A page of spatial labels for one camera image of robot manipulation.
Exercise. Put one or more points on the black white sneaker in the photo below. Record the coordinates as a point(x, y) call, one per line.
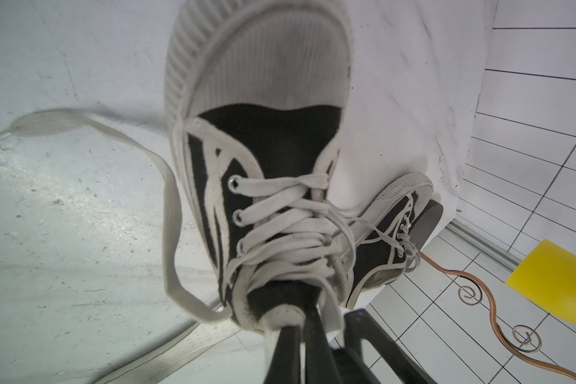
point(384, 249)
point(255, 92)

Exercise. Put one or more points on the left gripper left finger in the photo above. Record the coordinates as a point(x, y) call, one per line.
point(285, 363)

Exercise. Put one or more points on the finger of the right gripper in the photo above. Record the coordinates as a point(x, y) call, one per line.
point(360, 326)

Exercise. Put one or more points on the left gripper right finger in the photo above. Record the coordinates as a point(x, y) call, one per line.
point(320, 366)

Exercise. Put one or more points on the yellow plastic wine glass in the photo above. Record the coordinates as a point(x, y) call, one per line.
point(547, 277)

